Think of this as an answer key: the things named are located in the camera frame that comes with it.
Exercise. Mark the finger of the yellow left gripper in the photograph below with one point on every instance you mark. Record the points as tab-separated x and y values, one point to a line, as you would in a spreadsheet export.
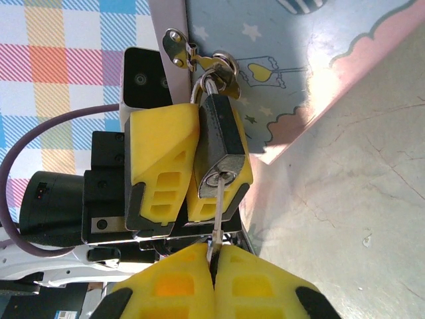
159	139
209	211

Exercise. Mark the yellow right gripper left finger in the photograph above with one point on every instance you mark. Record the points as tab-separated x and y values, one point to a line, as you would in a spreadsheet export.
166	289

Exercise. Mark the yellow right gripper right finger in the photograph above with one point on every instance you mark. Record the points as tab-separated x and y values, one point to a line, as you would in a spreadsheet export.
259	289

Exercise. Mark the silver padlock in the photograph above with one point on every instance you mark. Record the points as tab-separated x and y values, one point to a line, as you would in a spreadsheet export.
219	133

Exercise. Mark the blue cartoon tin box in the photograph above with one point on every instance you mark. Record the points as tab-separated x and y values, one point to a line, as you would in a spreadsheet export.
299	66

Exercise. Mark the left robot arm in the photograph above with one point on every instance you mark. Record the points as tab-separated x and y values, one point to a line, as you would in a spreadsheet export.
66	266

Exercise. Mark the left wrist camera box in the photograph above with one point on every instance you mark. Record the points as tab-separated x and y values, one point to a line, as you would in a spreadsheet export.
142	79

